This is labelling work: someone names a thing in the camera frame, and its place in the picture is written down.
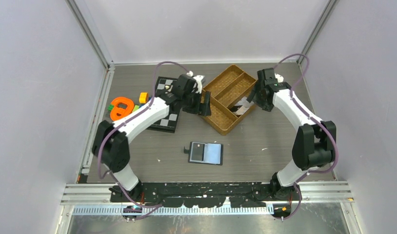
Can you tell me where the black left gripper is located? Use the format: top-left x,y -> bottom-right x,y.
182,90 -> 211,117

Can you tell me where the woven wicker tray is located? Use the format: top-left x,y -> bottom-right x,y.
203,65 -> 257,136

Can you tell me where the black leather card holder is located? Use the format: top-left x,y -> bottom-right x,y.
183,141 -> 224,166

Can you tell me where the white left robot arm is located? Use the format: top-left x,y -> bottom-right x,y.
92,72 -> 211,202

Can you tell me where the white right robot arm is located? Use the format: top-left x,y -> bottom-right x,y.
247,68 -> 338,200

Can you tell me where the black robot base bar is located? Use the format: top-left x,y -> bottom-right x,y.
109,182 -> 299,208

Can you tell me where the black and silver chessboard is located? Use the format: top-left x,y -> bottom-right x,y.
146,76 -> 183,134

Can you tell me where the yellow toy brick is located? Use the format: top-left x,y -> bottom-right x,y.
139,92 -> 150,104

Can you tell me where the orange curved toy track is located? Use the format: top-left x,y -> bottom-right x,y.
110,97 -> 135,121

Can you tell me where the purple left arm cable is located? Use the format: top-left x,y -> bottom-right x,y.
97,61 -> 193,222

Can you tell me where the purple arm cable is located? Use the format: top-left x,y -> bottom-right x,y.
97,61 -> 193,222
273,53 -> 339,221

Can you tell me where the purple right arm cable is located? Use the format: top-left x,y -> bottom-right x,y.
273,53 -> 339,221

